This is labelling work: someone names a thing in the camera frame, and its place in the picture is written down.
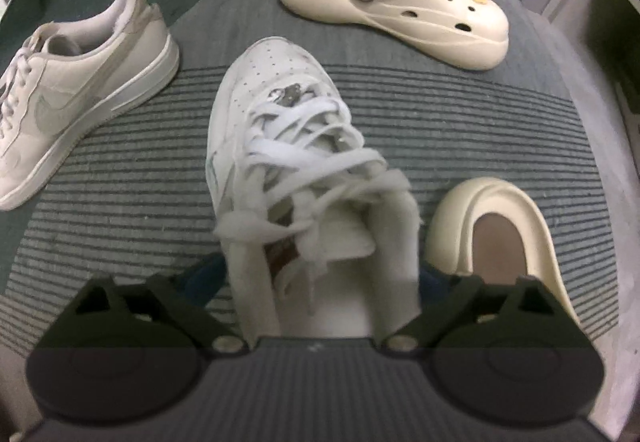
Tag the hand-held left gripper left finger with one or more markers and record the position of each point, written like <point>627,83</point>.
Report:
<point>205,278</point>

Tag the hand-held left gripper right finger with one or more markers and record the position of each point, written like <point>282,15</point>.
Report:
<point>435,283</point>

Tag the white sneaker thick laces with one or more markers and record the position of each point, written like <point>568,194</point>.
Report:
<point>270,87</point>

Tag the grey striped floor mat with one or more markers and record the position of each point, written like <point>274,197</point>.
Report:
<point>125,182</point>

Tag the white sneaker grey swoosh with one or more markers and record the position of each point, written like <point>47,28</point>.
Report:
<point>100,72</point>

